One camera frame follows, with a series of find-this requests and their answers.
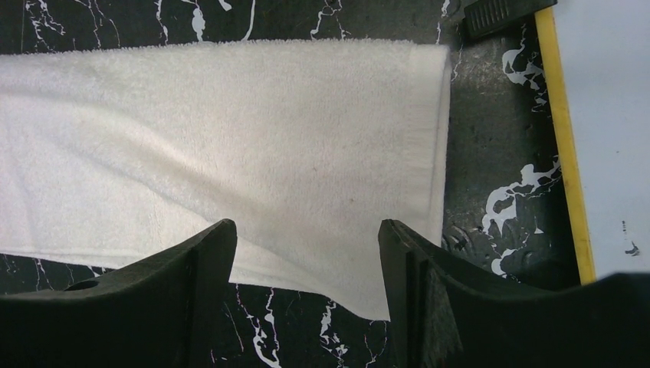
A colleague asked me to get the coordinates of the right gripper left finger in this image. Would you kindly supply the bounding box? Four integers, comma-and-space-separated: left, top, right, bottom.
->
1, 219, 238, 367

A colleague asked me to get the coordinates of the cream white towel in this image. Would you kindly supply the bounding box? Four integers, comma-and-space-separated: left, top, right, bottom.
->
1, 40, 451, 320

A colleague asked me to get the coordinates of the whiteboard with wooden frame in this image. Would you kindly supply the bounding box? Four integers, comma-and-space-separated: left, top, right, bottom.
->
535, 1, 649, 284

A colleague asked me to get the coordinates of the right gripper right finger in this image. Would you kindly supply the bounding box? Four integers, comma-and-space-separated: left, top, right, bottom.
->
378, 219, 649, 367

